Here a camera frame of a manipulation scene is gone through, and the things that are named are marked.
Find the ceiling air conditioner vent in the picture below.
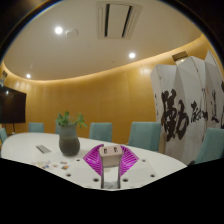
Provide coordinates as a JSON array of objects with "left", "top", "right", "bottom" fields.
[{"left": 95, "top": 1, "right": 144, "bottom": 40}]

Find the grey table socket panel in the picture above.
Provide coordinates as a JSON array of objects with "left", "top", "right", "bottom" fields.
[{"left": 35, "top": 144, "right": 52, "bottom": 154}]

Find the grey potted green plant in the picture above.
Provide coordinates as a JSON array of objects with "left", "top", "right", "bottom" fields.
[{"left": 55, "top": 111, "right": 88, "bottom": 157}]

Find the white calligraphy folding screen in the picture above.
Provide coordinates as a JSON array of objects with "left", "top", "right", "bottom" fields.
[{"left": 149, "top": 49, "right": 224, "bottom": 166}]

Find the teal chairs group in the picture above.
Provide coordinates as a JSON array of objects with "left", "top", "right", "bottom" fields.
[{"left": 0, "top": 121, "right": 224, "bottom": 165}]

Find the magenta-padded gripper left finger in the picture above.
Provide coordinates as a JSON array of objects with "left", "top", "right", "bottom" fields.
[{"left": 64, "top": 143, "right": 104, "bottom": 188}]

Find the black wall television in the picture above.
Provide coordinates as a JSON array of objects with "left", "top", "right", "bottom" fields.
[{"left": 0, "top": 84, "right": 28, "bottom": 125}]

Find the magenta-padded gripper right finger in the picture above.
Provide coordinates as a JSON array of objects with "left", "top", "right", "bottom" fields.
[{"left": 118, "top": 144, "right": 158, "bottom": 189}]

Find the dark wall vent grille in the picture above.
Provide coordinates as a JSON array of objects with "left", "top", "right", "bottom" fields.
[{"left": 172, "top": 50, "right": 189, "bottom": 63}]

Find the round ceiling lights group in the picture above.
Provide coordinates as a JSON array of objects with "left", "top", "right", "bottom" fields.
[{"left": 25, "top": 25, "right": 137, "bottom": 80}]

